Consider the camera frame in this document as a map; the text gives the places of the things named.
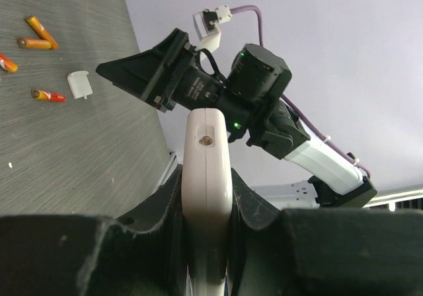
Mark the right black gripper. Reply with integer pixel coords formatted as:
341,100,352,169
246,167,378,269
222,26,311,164
95,28,196,113

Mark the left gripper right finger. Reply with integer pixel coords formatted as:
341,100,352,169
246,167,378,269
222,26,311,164
227,172,422,295

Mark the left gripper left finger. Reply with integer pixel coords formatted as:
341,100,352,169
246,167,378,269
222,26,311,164
1,166,187,295

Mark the white battery cover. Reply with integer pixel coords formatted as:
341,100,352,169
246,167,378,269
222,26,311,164
67,71,93,100

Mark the white remote control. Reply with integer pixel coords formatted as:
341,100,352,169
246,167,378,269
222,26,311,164
181,108,233,295

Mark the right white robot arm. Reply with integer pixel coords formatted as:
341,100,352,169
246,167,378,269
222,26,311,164
96,29,377,207

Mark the red orange battery near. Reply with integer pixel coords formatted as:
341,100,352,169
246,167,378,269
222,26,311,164
31,89,66,103

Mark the red battery middle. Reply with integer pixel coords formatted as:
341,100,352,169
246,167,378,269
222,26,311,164
0,54,18,73

